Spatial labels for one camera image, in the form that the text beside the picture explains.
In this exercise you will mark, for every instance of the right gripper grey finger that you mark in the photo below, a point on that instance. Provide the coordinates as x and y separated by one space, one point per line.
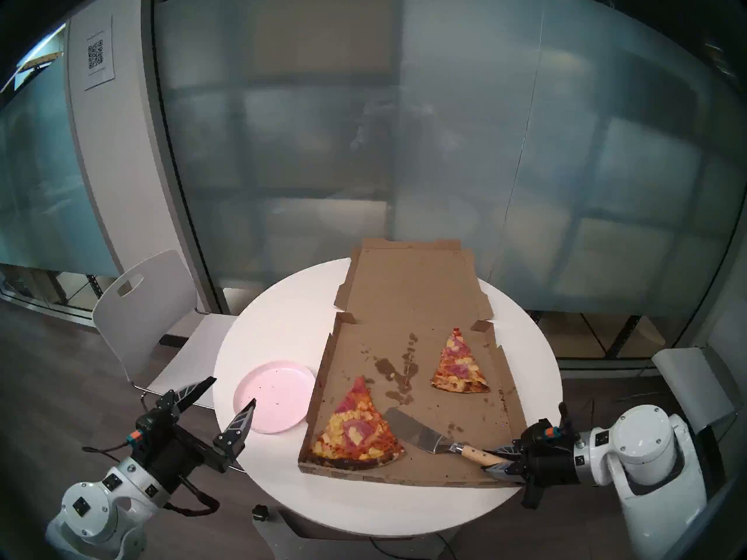
508 471
513 449

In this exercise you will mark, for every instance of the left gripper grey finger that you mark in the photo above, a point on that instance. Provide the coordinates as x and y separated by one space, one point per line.
181 395
234 439

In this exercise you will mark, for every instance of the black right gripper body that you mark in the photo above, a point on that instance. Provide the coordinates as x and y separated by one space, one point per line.
548 465

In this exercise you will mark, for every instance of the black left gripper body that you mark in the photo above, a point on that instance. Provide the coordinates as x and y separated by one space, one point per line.
181 457

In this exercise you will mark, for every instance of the large ham pineapple pizza slice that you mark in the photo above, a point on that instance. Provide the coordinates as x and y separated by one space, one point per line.
356 430

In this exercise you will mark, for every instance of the pink plastic plate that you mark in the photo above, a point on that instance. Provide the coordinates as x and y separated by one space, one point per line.
271 395

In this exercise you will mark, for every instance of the small ham pineapple pizza slice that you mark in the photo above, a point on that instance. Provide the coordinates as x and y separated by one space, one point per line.
458 366

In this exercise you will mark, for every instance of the open brown cardboard pizza box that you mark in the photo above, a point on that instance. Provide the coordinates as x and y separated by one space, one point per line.
408 296

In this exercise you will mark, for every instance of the black star knob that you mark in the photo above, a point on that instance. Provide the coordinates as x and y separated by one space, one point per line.
260 513

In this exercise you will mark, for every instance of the white plastic chair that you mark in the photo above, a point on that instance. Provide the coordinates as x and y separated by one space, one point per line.
694 378

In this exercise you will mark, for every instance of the white QR code paper sign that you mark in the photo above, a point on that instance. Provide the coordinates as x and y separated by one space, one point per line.
96 69

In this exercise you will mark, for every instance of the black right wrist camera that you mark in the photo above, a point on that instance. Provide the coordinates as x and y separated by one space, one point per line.
540 431

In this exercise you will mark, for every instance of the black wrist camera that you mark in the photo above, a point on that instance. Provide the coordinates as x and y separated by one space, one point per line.
154 427
540 431

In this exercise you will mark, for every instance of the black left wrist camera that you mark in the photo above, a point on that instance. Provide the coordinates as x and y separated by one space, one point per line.
154 427

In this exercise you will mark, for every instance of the grey metal base plate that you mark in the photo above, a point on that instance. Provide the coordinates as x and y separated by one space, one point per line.
292 541

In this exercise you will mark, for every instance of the black metal shelf frame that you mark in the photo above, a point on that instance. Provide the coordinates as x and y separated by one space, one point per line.
94 287
626 336

